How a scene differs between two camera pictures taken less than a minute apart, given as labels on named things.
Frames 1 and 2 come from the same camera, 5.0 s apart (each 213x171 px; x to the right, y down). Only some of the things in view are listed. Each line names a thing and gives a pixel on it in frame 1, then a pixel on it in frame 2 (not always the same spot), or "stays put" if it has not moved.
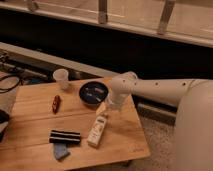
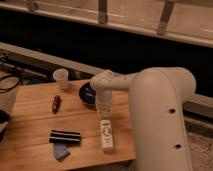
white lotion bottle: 96,134 → 107,134
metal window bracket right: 166,15 stays put
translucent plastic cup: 61,77 stays put
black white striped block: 64,137 stays put
